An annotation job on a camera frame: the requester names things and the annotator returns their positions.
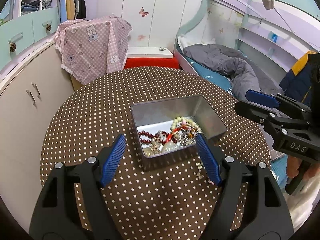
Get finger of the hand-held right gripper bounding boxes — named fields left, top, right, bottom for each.
left=234, top=100, right=313, bottom=137
left=245, top=89, right=312, bottom=116

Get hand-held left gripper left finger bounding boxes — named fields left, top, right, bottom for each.
left=29, top=133, right=127, bottom=240

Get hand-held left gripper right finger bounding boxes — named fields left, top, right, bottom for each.
left=195, top=133, right=294, bottom=240

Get grey metal tin box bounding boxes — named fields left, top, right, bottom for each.
left=130, top=95, right=228, bottom=172

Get pale jade pendant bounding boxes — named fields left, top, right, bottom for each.
left=160, top=142, right=181, bottom=153

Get thin gold chain necklace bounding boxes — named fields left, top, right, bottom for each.
left=147, top=144, right=161, bottom=156

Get red tassel cord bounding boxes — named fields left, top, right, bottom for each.
left=166, top=127, right=186, bottom=141

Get dark red bead bracelet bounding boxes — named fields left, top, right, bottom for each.
left=138, top=129, right=171, bottom=145

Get pale green bead bracelet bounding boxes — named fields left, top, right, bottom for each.
left=172, top=116, right=201, bottom=136

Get person's right hand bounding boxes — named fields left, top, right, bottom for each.
left=286, top=155, right=320, bottom=181

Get grey duvet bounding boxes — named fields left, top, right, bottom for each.
left=183, top=44, right=284, bottom=98

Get navy and yellow jacket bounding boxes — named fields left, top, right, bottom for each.
left=279, top=51, right=320, bottom=105

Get brown polka-dot tablecloth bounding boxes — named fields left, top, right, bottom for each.
left=40, top=66, right=272, bottom=240

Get teal bed sheet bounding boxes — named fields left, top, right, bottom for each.
left=185, top=56, right=235, bottom=97

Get white cloth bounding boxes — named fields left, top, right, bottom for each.
left=287, top=190, right=319, bottom=230

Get white pillow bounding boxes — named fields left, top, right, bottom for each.
left=178, top=35, right=217, bottom=49

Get beige low cabinet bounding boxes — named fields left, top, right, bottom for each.
left=0, top=40, right=75, bottom=193

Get pink checked bear cloth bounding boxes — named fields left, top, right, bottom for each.
left=54, top=16, right=132, bottom=85

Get white board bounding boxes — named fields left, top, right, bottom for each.
left=126, top=46, right=174, bottom=59

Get white wardrobe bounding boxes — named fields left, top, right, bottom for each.
left=96, top=0, right=205, bottom=53

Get teal drawer cabinet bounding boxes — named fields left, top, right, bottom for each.
left=0, top=6, right=59, bottom=68

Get light blue hanging shirt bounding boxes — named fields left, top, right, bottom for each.
left=59, top=0, right=69, bottom=23

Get yellow hanging garment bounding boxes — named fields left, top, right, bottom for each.
left=65, top=0, right=76, bottom=20

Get folded blue jeans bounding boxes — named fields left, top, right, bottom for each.
left=21, top=0, right=41, bottom=13

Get lavender wall shelves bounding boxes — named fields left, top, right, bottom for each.
left=236, top=25, right=320, bottom=73

